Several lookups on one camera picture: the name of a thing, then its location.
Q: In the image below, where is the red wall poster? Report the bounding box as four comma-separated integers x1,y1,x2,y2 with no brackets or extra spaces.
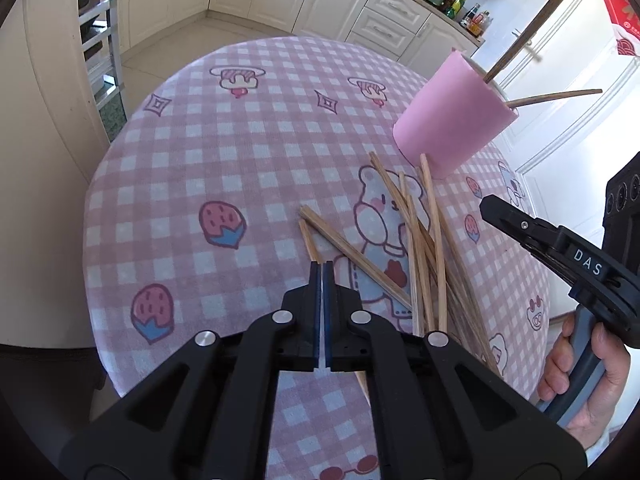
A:
598,0,640,58

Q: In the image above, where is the metal door handle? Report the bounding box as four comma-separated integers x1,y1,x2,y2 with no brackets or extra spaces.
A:
514,31,544,64

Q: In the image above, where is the single wooden chopstick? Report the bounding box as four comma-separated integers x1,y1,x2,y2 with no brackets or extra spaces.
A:
298,218,372,406

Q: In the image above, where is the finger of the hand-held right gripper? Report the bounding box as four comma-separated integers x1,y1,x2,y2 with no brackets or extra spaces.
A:
478,194,572,262

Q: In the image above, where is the pink cup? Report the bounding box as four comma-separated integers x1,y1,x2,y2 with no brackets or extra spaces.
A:
392,51,520,180

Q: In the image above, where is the pink checked tablecloth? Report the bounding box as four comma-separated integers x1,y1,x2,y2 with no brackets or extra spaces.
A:
82,37,553,480

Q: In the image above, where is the row of condiment bottles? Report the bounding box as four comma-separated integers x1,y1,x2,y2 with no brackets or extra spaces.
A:
442,0,493,37

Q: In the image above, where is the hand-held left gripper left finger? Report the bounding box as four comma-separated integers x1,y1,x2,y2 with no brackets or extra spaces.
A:
59,261,322,480

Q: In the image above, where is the thin dark wooden chopstick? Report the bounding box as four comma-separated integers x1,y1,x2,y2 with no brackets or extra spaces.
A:
506,88,604,109

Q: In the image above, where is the person's right hand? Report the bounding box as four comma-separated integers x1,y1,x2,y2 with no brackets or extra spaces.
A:
537,312,634,444

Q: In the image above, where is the group of light wooden chopsticks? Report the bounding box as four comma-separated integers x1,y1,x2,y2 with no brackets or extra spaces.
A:
300,151,501,376

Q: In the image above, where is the white door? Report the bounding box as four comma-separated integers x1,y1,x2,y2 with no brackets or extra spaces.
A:
470,0,640,461

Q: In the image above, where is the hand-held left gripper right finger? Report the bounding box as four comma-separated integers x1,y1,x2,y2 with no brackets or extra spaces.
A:
322,261,589,480

